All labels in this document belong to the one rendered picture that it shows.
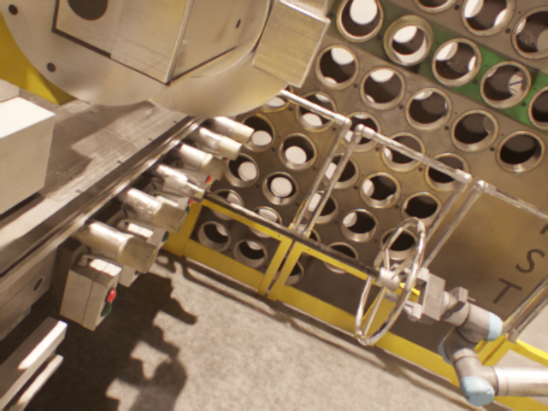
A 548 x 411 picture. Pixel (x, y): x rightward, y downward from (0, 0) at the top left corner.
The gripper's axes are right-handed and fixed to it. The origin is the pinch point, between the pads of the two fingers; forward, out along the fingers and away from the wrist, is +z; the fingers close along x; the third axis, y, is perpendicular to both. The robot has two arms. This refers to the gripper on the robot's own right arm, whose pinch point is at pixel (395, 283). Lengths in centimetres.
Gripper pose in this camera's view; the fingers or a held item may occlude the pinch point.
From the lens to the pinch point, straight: 137.4
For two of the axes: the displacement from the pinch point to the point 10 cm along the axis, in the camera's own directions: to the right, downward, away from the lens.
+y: -2.4, 5.3, 8.2
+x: 3.5, -7.4, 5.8
